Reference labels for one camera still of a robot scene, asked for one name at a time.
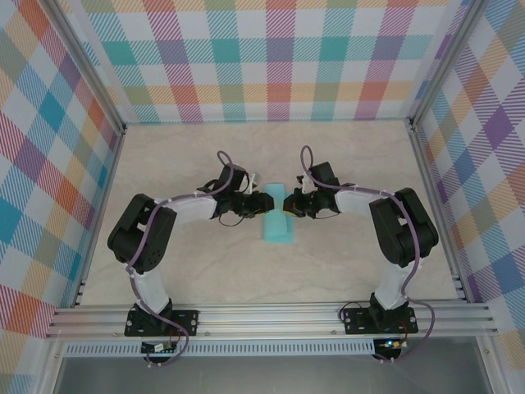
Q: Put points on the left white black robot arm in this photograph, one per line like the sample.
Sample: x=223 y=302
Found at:
x=193 y=209

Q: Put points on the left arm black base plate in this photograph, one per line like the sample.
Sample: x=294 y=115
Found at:
x=186 y=322

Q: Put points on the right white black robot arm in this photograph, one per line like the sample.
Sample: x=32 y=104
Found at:
x=352 y=201

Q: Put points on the teal paper sheet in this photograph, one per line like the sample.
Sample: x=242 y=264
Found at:
x=279 y=230

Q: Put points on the aluminium side rail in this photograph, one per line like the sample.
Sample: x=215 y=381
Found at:
x=103 y=205
x=435 y=205

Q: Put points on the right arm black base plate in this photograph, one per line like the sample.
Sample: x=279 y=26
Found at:
x=357 y=322

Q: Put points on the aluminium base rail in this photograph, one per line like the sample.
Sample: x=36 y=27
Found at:
x=266 y=320

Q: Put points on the aluminium frame post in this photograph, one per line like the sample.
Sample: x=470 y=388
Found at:
x=446 y=61
x=87 y=61

